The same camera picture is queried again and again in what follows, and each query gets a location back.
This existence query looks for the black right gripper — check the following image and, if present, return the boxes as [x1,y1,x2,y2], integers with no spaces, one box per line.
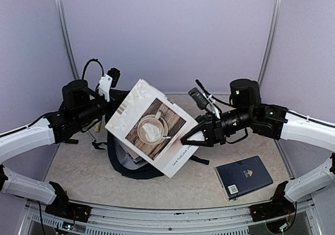
[180,107,255,147]

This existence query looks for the white book with photo cover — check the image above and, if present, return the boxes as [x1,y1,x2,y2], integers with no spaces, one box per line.
[105,79,197,178]

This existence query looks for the dark blue notebook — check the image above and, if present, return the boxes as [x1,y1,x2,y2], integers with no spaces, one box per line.
[215,156,273,200]

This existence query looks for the navy blue student backpack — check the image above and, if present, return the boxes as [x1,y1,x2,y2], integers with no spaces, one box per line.
[105,89,209,180]

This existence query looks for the pink booklet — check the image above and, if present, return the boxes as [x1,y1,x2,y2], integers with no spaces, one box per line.
[121,143,142,162]

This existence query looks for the grey book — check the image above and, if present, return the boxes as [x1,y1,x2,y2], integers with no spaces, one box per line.
[126,152,147,168]

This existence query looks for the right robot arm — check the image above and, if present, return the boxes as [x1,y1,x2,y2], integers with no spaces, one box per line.
[181,79,334,216]

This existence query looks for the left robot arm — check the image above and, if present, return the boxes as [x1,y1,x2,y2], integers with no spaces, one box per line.
[1,75,117,217]

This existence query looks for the yellow highlighter marker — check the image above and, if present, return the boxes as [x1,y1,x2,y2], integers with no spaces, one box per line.
[95,121,102,133]

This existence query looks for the clear ballpoint pen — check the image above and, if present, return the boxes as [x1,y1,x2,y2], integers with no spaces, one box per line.
[87,131,96,142]

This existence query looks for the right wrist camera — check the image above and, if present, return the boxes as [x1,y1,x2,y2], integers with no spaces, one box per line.
[188,87,209,110]

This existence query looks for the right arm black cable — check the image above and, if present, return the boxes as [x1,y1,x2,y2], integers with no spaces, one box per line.
[195,79,231,106]

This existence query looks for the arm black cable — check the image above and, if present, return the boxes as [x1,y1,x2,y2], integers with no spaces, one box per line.
[195,79,231,106]
[81,59,106,80]

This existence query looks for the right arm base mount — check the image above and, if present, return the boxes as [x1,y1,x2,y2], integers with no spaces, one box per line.
[249,181,296,222]

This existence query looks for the aluminium front rail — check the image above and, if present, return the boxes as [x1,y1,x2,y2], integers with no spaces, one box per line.
[18,195,322,235]

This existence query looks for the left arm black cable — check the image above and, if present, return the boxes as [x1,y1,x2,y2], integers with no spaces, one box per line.
[81,59,106,80]

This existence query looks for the aluminium corner post right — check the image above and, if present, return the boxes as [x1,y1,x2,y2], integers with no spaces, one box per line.
[257,0,283,87]

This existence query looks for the aluminium corner post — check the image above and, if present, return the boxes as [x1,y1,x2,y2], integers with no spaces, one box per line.
[257,0,283,87]
[54,0,81,80]

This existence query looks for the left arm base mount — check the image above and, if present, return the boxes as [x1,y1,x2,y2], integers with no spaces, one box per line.
[45,181,92,223]

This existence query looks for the aluminium corner post left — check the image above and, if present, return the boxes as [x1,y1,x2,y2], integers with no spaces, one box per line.
[54,0,81,80]

